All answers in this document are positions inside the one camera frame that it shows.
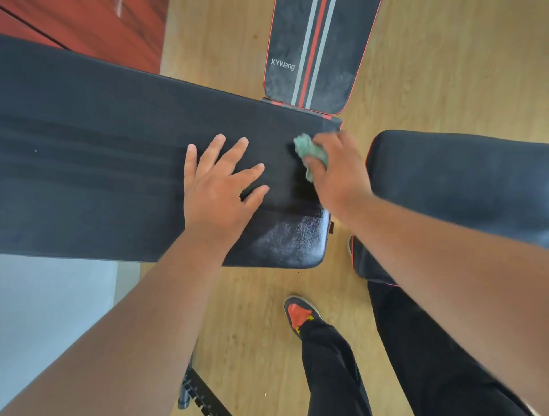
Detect black trousers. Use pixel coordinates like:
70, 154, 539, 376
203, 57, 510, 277
299, 281, 534, 416

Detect striped black bench pad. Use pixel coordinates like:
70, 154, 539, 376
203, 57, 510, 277
263, 0, 383, 116

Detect person's right hand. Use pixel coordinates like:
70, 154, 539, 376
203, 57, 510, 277
303, 130, 373, 224

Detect person's left hand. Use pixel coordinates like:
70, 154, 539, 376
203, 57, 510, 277
184, 134, 270, 241

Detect black and orange shoe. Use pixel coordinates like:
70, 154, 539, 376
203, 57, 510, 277
283, 295, 323, 340

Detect red wooden cabinet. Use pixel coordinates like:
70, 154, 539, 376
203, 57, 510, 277
0, 0, 170, 75

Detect long black bench pad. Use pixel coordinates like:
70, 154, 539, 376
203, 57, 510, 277
0, 34, 344, 270

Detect person's left forearm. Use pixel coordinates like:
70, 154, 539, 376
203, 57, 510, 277
0, 228, 237, 416

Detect person's right forearm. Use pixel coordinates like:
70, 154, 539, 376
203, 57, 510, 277
339, 191, 549, 416

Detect green cleaning cloth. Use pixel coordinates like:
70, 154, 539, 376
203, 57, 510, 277
293, 133, 329, 183

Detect black metal bench frame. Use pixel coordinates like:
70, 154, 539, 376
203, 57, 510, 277
178, 351, 233, 416

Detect black padded bench seat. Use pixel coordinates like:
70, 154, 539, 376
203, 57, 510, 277
351, 130, 549, 286

